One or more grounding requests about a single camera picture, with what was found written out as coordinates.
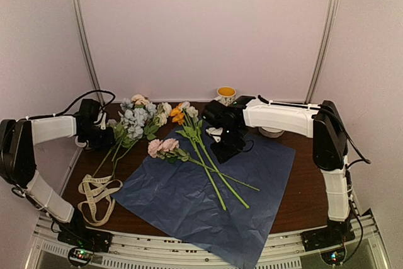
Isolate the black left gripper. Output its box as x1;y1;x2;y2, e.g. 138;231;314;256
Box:
80;125;116;149

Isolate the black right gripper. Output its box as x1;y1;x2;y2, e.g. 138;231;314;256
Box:
211;126;247;163

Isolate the white flower stem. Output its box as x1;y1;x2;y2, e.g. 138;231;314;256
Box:
179;102;250;209

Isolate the orange flower stem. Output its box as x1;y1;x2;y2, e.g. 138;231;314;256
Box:
170;101;228;210

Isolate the blue wrapping paper sheet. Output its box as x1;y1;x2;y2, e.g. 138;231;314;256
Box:
114;134;295;268

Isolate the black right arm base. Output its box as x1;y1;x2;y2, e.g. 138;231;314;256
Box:
301;219;355;251

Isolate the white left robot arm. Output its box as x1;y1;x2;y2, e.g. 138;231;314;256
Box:
1;115;115;246

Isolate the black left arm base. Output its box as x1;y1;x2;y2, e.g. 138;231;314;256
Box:
54;209;113;253

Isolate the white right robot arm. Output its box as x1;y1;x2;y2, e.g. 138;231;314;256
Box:
201;96;351;245

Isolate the white scalloped bowl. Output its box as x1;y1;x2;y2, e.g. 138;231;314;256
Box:
258;127;284;139

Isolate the white mug yellow inside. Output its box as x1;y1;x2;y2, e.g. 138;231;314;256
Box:
214;86;236;106

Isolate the cream printed ribbon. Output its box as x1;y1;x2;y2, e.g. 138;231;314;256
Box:
77;175;123;227

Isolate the left circuit board with LEDs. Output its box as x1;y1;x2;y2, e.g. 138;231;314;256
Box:
67;247;94;266

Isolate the circuit board with leds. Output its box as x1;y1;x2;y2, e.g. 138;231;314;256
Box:
67;247;94;266
321;249;346;265

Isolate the right circuit board with LEDs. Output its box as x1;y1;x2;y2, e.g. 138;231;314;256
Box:
321;249;346;265

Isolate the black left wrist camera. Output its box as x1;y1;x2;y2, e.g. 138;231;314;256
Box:
78;99;101;122

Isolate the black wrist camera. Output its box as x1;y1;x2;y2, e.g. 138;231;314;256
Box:
201;100;234;128
78;99;101;122

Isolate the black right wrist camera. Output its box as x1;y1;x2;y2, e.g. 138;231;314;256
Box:
201;100;234;128

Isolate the aluminium front rail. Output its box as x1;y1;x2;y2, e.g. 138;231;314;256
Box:
24;215;390;268

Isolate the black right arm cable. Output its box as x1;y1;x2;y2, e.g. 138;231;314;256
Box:
321;105;372;194

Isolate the left aluminium frame post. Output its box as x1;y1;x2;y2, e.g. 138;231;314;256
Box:
72;0;105;104

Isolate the aluminium frame post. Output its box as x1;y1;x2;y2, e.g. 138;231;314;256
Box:
304;0;339;104
72;0;105;104

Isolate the right aluminium frame post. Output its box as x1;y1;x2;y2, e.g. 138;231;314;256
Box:
304;0;339;104

